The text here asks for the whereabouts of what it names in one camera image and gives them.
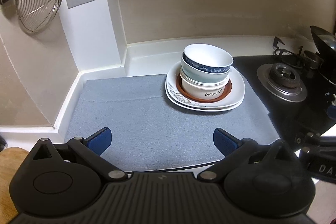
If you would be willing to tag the brown terracotta plate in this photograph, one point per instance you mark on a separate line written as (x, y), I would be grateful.
(206, 99)

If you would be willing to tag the white blue-rimmed bowl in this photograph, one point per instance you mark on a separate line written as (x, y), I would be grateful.
(208, 58)

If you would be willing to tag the black gas stove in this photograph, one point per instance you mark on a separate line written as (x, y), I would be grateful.
(297, 102)

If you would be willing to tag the turquoise glazed bowl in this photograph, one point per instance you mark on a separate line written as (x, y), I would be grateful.
(201, 76)

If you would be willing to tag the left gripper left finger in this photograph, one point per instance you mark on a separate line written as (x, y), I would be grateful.
(90, 150)

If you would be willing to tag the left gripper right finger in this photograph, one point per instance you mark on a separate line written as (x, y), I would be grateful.
(235, 152)

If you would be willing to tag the cream bowls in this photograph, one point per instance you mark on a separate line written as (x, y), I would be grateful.
(197, 89)

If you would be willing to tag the black pot support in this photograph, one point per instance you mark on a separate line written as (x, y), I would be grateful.
(300, 60)

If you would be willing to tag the wooden cutting board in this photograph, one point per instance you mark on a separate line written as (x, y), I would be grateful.
(10, 160)

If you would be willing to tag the far white floral plate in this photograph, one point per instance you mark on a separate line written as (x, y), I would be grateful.
(232, 97)

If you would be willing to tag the grey drying mat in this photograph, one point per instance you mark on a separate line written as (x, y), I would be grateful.
(149, 132)

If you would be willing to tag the dark pot with lid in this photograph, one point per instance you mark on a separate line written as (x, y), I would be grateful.
(325, 44)

